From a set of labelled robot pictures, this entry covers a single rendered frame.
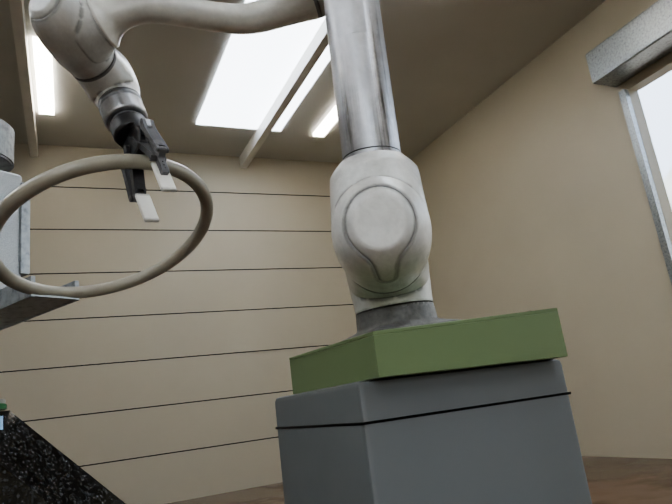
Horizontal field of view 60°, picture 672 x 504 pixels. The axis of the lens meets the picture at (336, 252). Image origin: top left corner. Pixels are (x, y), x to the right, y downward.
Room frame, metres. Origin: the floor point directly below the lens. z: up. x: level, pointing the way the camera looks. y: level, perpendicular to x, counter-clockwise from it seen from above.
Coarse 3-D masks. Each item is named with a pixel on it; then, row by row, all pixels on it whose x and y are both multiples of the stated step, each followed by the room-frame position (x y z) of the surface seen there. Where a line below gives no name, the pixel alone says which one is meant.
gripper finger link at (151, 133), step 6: (144, 120) 1.03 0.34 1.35; (150, 120) 1.04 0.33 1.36; (144, 126) 1.03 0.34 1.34; (144, 132) 1.03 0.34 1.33; (150, 132) 1.02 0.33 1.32; (156, 132) 1.03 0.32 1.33; (150, 138) 1.02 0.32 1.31; (156, 138) 1.02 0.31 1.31; (162, 138) 1.03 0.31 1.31; (156, 144) 1.01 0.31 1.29; (162, 144) 1.02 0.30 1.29; (156, 150) 1.01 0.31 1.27; (168, 150) 1.02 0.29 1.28
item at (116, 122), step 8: (128, 112) 1.06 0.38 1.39; (136, 112) 1.07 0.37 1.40; (112, 120) 1.06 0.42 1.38; (120, 120) 1.05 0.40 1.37; (128, 120) 1.05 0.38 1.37; (136, 120) 1.06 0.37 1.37; (112, 128) 1.07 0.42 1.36; (120, 128) 1.06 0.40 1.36; (128, 128) 1.06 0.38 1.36; (136, 128) 1.05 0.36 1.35; (120, 136) 1.07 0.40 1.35; (128, 136) 1.08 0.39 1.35; (136, 136) 1.05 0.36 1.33; (144, 136) 1.06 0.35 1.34; (120, 144) 1.10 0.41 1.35; (128, 144) 1.08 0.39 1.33; (136, 152) 1.07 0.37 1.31
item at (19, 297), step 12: (0, 300) 1.36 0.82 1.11; (12, 300) 1.33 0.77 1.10; (24, 300) 1.32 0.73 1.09; (36, 300) 1.34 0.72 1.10; (48, 300) 1.36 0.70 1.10; (60, 300) 1.37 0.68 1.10; (72, 300) 1.39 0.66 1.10; (0, 312) 1.40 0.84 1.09; (12, 312) 1.42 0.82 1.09; (24, 312) 1.44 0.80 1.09; (36, 312) 1.46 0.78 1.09; (0, 324) 1.53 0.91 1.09; (12, 324) 1.54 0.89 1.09
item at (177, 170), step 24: (72, 168) 1.00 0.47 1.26; (96, 168) 1.02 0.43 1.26; (120, 168) 1.04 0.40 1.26; (144, 168) 1.07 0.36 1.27; (24, 192) 1.00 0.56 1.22; (0, 216) 1.03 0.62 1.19; (192, 240) 1.39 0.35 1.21; (0, 264) 1.16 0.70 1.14; (168, 264) 1.44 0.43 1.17; (24, 288) 1.26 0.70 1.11; (48, 288) 1.32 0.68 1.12; (72, 288) 1.37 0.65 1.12; (96, 288) 1.41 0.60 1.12; (120, 288) 1.44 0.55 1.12
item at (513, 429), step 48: (384, 384) 0.89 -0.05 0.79; (432, 384) 0.92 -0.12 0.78; (480, 384) 0.96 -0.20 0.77; (528, 384) 1.00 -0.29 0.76; (288, 432) 1.16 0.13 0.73; (336, 432) 0.95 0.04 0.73; (384, 432) 0.88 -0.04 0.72; (432, 432) 0.91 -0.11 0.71; (480, 432) 0.95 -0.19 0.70; (528, 432) 0.99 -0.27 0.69; (576, 432) 1.04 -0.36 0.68; (288, 480) 1.18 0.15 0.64; (336, 480) 0.98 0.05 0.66; (384, 480) 0.88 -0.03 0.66; (432, 480) 0.91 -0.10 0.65; (480, 480) 0.95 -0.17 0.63; (528, 480) 0.98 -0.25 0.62; (576, 480) 1.03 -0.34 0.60
